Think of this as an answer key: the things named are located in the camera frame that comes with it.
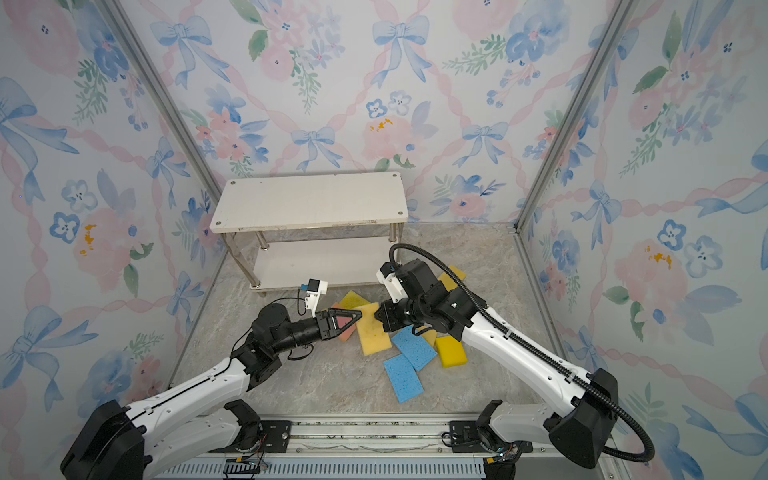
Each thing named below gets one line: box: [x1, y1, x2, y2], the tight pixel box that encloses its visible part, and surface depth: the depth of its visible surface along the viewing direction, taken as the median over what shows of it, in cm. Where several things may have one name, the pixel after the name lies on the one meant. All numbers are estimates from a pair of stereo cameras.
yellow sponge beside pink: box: [339, 290, 371, 309], surface depth 100 cm
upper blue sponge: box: [391, 325, 438, 372], surface depth 87 cm
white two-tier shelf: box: [210, 172, 408, 295], surface depth 85 cm
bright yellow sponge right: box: [436, 336, 468, 368], surface depth 88 cm
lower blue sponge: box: [383, 354, 425, 404], surface depth 84 cm
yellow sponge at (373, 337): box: [354, 302, 392, 356], surface depth 71 cm
